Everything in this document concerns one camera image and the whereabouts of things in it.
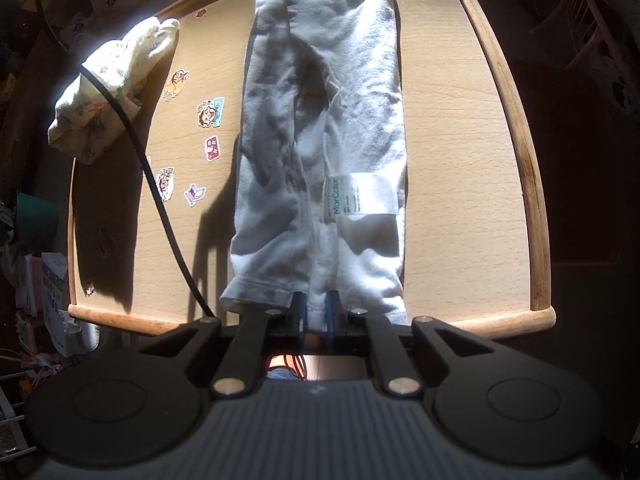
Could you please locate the teal plastic container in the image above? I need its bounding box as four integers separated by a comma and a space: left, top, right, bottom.
15, 192, 61, 241

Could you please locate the pink wooden rack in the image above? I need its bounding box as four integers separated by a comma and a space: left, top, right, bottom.
530, 0, 640, 111

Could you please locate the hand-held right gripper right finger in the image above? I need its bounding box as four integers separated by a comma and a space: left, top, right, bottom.
324, 290, 496, 400

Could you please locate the orange cartoon character sticker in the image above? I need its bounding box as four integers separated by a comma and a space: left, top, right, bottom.
161, 70, 191, 102

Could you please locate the faded sticker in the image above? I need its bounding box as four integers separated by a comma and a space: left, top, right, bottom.
97, 227, 118, 258

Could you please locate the floral cloth bundle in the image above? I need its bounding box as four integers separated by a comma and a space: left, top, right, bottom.
47, 17, 181, 166

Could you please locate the white wire rack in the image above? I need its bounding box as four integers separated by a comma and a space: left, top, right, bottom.
0, 347, 31, 461

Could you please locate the white shirt with bear print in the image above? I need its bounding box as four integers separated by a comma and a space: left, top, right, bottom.
220, 0, 408, 326

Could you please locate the cartoon face sticker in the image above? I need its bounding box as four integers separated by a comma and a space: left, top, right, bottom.
156, 167, 176, 202

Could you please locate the printed paper carton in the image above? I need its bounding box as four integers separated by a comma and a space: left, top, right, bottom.
40, 252, 71, 356

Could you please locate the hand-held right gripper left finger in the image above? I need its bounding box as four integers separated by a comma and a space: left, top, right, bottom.
141, 291, 307, 400

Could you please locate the black cable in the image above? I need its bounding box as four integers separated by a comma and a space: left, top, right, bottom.
32, 0, 218, 321

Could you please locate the wooden table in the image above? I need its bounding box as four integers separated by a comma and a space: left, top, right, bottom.
67, 0, 557, 338

